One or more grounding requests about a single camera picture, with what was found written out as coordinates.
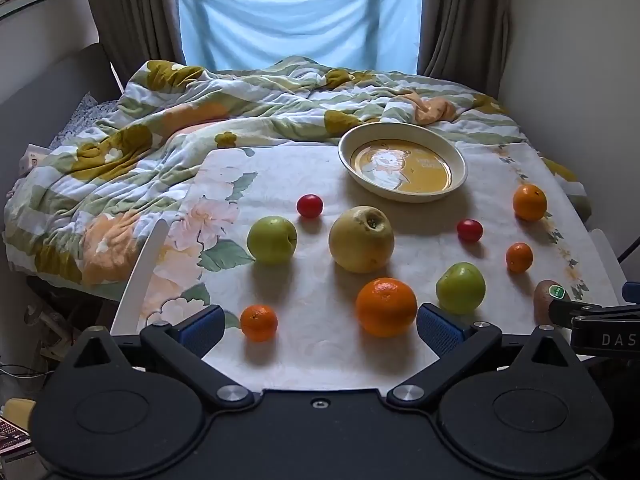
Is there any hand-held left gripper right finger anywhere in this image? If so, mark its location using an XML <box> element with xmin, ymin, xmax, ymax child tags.
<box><xmin>387</xmin><ymin>303</ymin><xmax>586</xmax><ymax>409</ymax></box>

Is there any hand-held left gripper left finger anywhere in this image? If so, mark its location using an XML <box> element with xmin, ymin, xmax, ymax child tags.
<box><xmin>55</xmin><ymin>304</ymin><xmax>256</xmax><ymax>409</ymax></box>

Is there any brown kiwi with green sticker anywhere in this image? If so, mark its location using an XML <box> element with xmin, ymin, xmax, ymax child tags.
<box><xmin>533</xmin><ymin>280</ymin><xmax>572</xmax><ymax>328</ymax></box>

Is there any green apple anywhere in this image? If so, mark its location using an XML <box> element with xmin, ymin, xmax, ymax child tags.
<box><xmin>246</xmin><ymin>216</ymin><xmax>298</xmax><ymax>266</ymax></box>
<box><xmin>435</xmin><ymin>262</ymin><xmax>486</xmax><ymax>315</ymax></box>

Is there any large orange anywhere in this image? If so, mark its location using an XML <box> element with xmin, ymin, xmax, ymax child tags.
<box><xmin>355</xmin><ymin>278</ymin><xmax>418</xmax><ymax>337</ymax></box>

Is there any small mandarin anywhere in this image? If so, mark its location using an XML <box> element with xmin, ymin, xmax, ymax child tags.
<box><xmin>505</xmin><ymin>242</ymin><xmax>534</xmax><ymax>274</ymax></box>
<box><xmin>240</xmin><ymin>304</ymin><xmax>279</xmax><ymax>343</ymax></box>

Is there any medium orange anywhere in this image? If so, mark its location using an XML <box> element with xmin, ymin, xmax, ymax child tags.
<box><xmin>512</xmin><ymin>184</ymin><xmax>548</xmax><ymax>222</ymax></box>

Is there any large yellow apple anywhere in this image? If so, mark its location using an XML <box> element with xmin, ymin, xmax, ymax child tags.
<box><xmin>328</xmin><ymin>205</ymin><xmax>395</xmax><ymax>274</ymax></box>

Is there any cream bowl with yellow cartoon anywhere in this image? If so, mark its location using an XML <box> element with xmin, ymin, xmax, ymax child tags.
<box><xmin>338</xmin><ymin>122</ymin><xmax>468</xmax><ymax>203</ymax></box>

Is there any red cherry tomato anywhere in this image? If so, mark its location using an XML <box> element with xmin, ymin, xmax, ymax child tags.
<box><xmin>456</xmin><ymin>219</ymin><xmax>484</xmax><ymax>243</ymax></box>
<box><xmin>296</xmin><ymin>194</ymin><xmax>324</xmax><ymax>219</ymax></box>

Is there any floral tablecloth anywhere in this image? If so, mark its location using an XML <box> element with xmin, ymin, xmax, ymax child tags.
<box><xmin>137</xmin><ymin>142</ymin><xmax>621</xmax><ymax>394</ymax></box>

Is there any green striped floral blanket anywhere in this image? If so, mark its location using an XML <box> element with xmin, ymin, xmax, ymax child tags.
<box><xmin>4</xmin><ymin>55</ymin><xmax>593</xmax><ymax>287</ymax></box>

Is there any keyboard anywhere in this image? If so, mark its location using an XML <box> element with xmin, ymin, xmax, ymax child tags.
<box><xmin>0</xmin><ymin>416</ymin><xmax>34</xmax><ymax>458</ymax></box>

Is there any small white box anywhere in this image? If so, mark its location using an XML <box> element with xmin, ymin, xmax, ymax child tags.
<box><xmin>20</xmin><ymin>144</ymin><xmax>51</xmax><ymax>177</ymax></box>

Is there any grey patterned pillow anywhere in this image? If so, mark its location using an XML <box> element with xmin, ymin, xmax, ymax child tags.
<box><xmin>47</xmin><ymin>92</ymin><xmax>124</xmax><ymax>151</ymax></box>

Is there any grey headboard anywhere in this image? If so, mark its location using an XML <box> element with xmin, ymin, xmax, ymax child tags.
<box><xmin>0</xmin><ymin>42</ymin><xmax>124</xmax><ymax>173</ymax></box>

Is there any grey-brown curtain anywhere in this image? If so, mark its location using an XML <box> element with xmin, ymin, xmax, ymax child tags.
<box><xmin>80</xmin><ymin>0</ymin><xmax>188</xmax><ymax>81</ymax></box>
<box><xmin>417</xmin><ymin>0</ymin><xmax>513</xmax><ymax>100</ymax></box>

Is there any light blue window sheet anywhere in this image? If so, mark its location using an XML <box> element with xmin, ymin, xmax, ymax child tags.
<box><xmin>175</xmin><ymin>0</ymin><xmax>426</xmax><ymax>76</ymax></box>

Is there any black cable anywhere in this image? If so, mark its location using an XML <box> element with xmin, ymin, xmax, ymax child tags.
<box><xmin>616</xmin><ymin>237</ymin><xmax>640</xmax><ymax>264</ymax></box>

